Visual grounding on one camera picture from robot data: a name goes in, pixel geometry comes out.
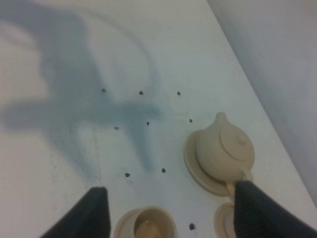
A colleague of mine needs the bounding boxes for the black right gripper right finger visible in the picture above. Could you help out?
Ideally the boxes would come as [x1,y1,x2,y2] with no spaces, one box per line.
[234,181,317,238]

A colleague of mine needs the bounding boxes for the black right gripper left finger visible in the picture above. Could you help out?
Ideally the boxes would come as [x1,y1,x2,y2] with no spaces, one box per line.
[42,187,109,238]

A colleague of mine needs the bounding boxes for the beige ceramic teapot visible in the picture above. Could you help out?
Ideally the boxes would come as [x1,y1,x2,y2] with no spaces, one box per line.
[195,112,255,195]

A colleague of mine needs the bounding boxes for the beige teapot saucer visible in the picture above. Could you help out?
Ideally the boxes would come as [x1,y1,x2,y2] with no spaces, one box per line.
[183,129,255,197]

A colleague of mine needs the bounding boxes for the beige near cup saucer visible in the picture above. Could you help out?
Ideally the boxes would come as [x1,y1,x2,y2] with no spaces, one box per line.
[214,202,237,238]

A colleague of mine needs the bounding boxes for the beige cup saucer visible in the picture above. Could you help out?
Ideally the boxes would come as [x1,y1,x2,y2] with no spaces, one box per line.
[214,202,237,238]
[113,206,178,238]

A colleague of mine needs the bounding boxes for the beige far cup saucer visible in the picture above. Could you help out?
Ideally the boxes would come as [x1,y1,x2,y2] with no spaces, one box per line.
[113,206,178,238]

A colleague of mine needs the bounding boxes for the beige far teacup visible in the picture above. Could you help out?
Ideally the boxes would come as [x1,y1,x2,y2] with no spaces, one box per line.
[133,207,177,238]

